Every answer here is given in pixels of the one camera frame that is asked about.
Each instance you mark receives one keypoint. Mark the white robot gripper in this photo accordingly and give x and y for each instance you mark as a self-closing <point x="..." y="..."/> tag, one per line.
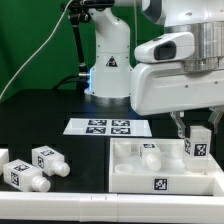
<point x="166" y="87"/>

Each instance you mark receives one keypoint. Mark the white square tabletop tray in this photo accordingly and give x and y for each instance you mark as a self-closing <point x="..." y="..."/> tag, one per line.
<point x="128" y="175"/>

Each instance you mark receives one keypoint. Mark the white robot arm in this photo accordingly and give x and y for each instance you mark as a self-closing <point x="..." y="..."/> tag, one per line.
<point x="110" y="77"/>

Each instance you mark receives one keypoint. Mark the white sheet with four tags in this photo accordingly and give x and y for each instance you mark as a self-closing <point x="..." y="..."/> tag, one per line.
<point x="108" y="127"/>

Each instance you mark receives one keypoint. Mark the white front fence bar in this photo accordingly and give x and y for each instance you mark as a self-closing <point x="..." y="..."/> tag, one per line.
<point x="112" y="208"/>

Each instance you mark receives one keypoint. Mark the white fence bar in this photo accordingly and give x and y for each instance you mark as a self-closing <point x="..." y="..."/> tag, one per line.
<point x="112" y="208"/>
<point x="4" y="159"/>

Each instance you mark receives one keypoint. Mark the white left fence bar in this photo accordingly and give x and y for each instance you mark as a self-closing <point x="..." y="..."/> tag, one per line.
<point x="4" y="159"/>

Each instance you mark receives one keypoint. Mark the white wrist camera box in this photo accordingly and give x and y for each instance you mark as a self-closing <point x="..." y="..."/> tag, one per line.
<point x="168" y="47"/>

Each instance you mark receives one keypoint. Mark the black camera stand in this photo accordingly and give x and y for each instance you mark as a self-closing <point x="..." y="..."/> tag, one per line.
<point x="79" y="13"/>

